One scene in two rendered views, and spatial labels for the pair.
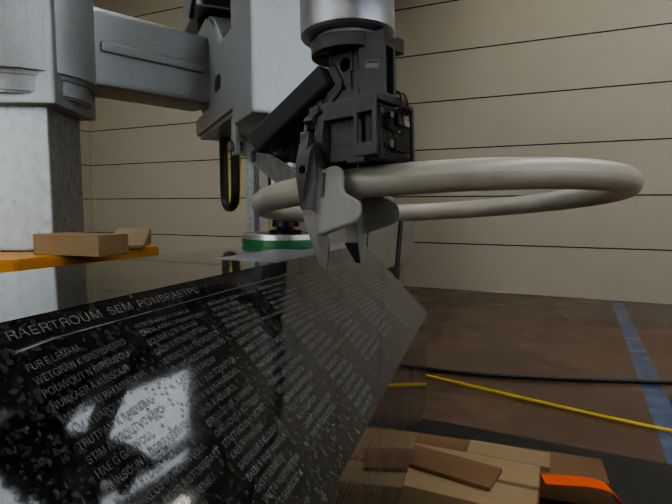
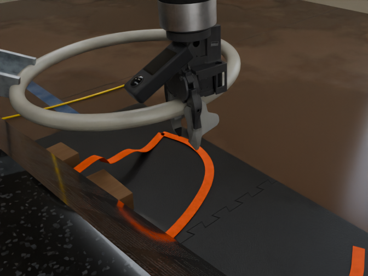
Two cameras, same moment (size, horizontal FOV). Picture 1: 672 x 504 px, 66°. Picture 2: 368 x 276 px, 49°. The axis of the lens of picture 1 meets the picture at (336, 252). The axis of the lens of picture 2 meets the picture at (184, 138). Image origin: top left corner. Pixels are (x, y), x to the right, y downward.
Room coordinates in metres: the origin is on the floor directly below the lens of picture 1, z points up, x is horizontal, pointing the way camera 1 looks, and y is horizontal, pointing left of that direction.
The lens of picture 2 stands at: (0.27, 0.58, 1.24)
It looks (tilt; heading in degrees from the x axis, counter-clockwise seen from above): 32 degrees down; 292
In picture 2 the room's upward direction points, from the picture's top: straight up
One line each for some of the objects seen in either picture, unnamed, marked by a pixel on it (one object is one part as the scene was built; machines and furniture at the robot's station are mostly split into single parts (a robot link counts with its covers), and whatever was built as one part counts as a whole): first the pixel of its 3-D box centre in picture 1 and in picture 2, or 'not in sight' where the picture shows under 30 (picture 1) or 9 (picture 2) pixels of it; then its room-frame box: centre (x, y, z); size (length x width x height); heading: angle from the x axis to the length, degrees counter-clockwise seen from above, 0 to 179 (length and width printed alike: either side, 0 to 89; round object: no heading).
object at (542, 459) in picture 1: (508, 454); not in sight; (1.58, -0.55, 0.10); 0.25 x 0.10 x 0.01; 67
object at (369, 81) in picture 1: (356, 106); (193, 62); (0.50, -0.02, 0.99); 0.09 x 0.08 x 0.12; 54
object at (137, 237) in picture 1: (129, 237); not in sight; (1.51, 0.61, 0.80); 0.20 x 0.10 x 0.05; 14
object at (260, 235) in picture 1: (285, 235); not in sight; (1.30, 0.13, 0.82); 0.21 x 0.21 x 0.01
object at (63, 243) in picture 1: (81, 243); not in sight; (1.27, 0.63, 0.81); 0.20 x 0.10 x 0.05; 72
